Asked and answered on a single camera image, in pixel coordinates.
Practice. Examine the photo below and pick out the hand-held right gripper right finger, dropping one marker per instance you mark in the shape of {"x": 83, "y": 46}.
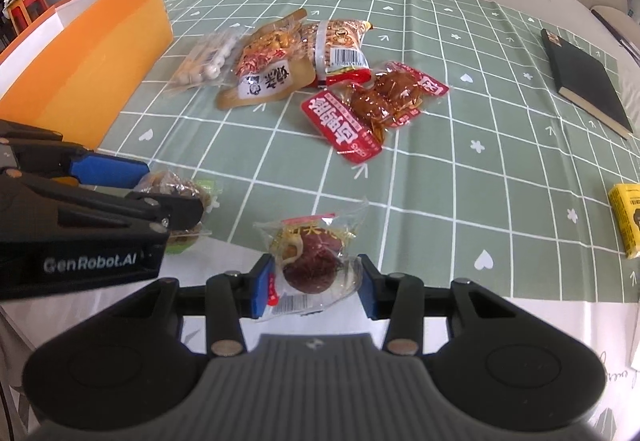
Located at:
{"x": 368, "y": 286}

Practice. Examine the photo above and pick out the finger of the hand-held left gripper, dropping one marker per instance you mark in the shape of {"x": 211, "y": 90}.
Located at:
{"x": 110, "y": 171}
{"x": 185, "y": 211}

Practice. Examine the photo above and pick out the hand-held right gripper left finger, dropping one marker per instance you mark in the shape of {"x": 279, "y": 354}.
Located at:
{"x": 262, "y": 286}

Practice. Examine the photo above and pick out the clear green-edged snack packet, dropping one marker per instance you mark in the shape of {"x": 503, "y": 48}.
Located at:
{"x": 185, "y": 186}

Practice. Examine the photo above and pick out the clear packet with dark ball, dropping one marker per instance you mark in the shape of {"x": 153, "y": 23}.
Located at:
{"x": 310, "y": 266}

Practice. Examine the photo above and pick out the orange cardboard box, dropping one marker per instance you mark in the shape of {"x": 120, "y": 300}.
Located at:
{"x": 100, "y": 61}

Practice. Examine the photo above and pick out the clear packet of white balls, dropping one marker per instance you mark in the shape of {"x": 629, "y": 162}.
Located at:
{"x": 210, "y": 61}

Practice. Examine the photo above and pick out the red braised meat packet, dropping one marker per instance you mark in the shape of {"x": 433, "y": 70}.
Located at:
{"x": 340, "y": 126}
{"x": 400, "y": 96}

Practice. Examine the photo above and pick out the tan peanut packet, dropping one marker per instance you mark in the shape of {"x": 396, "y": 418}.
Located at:
{"x": 270, "y": 66}

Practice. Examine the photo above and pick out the striped peanut packet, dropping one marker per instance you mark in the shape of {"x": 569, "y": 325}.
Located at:
{"x": 340, "y": 46}

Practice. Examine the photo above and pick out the green checked tablecloth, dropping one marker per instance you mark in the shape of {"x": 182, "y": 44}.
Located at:
{"x": 450, "y": 181}

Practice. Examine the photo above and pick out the red and yellow stools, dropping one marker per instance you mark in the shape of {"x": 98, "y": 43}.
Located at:
{"x": 27, "y": 8}

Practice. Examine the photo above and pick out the dark chair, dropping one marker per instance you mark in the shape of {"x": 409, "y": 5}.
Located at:
{"x": 4, "y": 21}

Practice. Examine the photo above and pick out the white printed tablecloth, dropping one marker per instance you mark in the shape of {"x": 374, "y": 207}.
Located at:
{"x": 550, "y": 321}

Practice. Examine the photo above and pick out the small yellow box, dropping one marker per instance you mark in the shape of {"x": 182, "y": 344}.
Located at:
{"x": 627, "y": 221}

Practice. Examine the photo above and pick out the black notebook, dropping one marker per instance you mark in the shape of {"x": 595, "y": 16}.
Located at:
{"x": 585, "y": 81}

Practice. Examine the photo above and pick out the dark book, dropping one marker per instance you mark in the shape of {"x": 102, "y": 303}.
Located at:
{"x": 615, "y": 28}

